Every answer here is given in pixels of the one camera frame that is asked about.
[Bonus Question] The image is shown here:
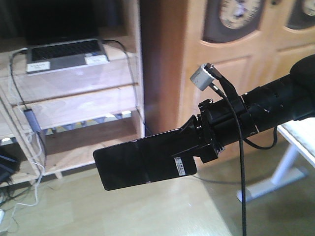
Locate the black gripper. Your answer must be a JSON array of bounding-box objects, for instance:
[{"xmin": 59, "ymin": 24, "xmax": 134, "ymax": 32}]
[{"xmin": 180, "ymin": 98, "xmax": 258, "ymax": 163}]

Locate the black foldable smartphone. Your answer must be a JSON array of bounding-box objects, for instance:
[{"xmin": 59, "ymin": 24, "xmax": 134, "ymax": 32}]
[{"xmin": 93, "ymin": 129, "xmax": 197, "ymax": 191}]

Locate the wooden wardrobe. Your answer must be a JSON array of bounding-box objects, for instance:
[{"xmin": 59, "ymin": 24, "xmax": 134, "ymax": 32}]
[{"xmin": 140, "ymin": 0, "xmax": 315, "ymax": 170}]

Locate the wooden shelf unit with drawers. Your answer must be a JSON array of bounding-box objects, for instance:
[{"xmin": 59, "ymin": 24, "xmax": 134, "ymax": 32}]
[{"xmin": 0, "ymin": 0, "xmax": 145, "ymax": 186}]

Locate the grey usb hub dongle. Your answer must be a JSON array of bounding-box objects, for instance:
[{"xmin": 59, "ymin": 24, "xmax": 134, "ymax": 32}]
[{"xmin": 23, "ymin": 109, "xmax": 41, "ymax": 133}]

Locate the grey laptop computer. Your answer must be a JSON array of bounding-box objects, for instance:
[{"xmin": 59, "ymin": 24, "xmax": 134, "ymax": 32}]
[{"xmin": 16, "ymin": 0, "xmax": 109, "ymax": 74}]

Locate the black braided camera cable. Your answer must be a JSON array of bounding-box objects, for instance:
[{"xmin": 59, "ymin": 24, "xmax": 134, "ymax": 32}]
[{"xmin": 205, "ymin": 64, "xmax": 279, "ymax": 236}]

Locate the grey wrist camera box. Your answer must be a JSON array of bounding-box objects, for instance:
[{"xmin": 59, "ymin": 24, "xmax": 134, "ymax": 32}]
[{"xmin": 190, "ymin": 63, "xmax": 215, "ymax": 91}]

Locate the white desk leg frame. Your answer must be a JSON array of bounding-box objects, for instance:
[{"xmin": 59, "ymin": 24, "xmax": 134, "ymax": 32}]
[{"xmin": 246, "ymin": 118, "xmax": 315, "ymax": 202}]

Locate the black laptop cable right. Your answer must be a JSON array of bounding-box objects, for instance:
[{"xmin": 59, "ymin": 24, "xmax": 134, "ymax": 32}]
[{"xmin": 102, "ymin": 39, "xmax": 153, "ymax": 136}]

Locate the black laptop cable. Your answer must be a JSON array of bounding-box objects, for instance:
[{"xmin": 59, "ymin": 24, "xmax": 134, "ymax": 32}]
[
  {"xmin": 9, "ymin": 48, "xmax": 29, "ymax": 111},
  {"xmin": 102, "ymin": 39, "xmax": 153, "ymax": 136}
]

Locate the white laptop cable left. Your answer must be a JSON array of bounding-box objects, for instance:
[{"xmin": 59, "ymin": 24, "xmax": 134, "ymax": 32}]
[{"xmin": 0, "ymin": 49, "xmax": 47, "ymax": 233}]

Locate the black laptop cable left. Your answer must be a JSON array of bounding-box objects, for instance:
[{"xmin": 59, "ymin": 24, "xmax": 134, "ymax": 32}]
[{"xmin": 9, "ymin": 48, "xmax": 29, "ymax": 111}]

